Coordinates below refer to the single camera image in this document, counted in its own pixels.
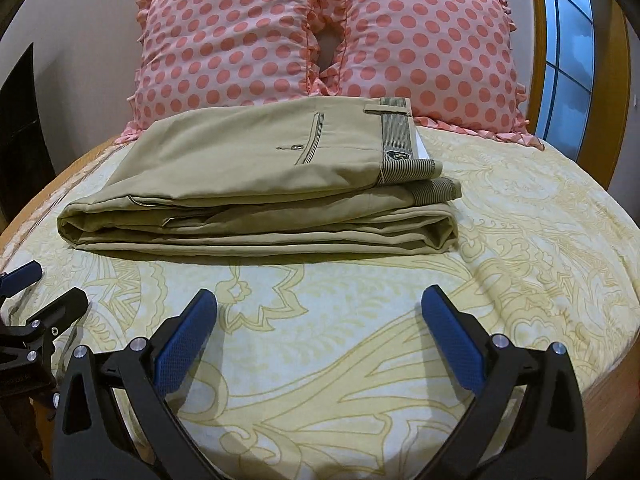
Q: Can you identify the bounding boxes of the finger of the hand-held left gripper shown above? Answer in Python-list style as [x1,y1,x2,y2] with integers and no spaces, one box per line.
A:
[0,261,44,300]
[10,287,90,356]

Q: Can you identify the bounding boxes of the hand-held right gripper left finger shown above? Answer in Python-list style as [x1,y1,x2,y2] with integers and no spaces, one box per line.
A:
[54,288,232,480]

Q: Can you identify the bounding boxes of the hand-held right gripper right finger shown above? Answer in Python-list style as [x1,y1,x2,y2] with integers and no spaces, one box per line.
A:
[421,284,587,480]

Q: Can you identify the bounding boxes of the khaki pants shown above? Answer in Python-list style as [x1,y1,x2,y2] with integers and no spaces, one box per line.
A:
[57,97,462,260]

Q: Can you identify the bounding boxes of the yellow patterned bed sheet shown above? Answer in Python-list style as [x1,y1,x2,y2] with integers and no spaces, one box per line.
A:
[0,125,640,480]

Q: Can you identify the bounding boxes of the dark cabinet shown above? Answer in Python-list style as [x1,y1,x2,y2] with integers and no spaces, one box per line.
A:
[0,42,57,226]

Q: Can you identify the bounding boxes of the pink polka dot pillow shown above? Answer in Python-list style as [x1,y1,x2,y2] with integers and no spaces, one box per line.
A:
[314,0,546,151]
[114,0,326,145]

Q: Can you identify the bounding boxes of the wooden framed window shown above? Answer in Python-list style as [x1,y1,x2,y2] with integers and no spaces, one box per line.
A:
[527,0,632,191]

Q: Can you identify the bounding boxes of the wooden bed frame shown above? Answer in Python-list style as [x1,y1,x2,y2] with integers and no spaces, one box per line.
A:
[0,0,640,480]

